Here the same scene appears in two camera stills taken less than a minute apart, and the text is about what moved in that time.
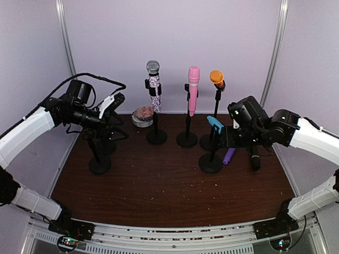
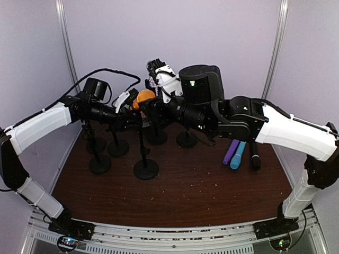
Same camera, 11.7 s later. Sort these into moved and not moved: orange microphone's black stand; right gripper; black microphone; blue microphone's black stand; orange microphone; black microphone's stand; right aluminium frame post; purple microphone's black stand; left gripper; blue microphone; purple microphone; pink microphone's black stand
Moved: orange microphone's black stand; right gripper; blue microphone; left gripper; blue microphone's black stand; purple microphone's black stand; orange microphone
Not moved: right aluminium frame post; purple microphone; black microphone's stand; black microphone; pink microphone's black stand
